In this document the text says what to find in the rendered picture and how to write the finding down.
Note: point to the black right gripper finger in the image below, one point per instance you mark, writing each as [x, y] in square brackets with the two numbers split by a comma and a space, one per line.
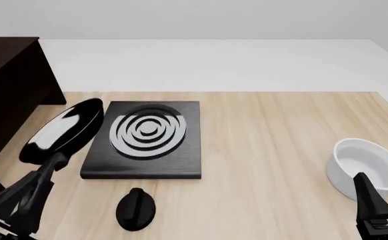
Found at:
[369, 200]

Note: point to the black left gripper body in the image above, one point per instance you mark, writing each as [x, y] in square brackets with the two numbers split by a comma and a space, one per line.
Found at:
[0, 228]

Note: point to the white ceramic bowl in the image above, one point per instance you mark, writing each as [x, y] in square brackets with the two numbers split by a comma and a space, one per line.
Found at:
[350, 180]

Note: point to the round black stove knob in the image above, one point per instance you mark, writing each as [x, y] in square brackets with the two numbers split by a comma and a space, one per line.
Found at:
[135, 212]

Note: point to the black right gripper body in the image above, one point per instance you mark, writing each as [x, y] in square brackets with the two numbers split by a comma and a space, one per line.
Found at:
[384, 230]

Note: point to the dark brown wooden cabinet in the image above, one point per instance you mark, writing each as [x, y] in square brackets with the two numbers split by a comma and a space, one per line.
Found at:
[10, 75]

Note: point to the flat black stove plate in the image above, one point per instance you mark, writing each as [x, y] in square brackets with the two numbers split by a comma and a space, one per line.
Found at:
[147, 162]

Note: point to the black frying pan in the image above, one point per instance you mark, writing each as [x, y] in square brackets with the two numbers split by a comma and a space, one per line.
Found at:
[64, 127]

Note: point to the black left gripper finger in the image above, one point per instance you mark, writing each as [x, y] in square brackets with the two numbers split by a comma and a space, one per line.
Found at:
[10, 196]
[34, 207]

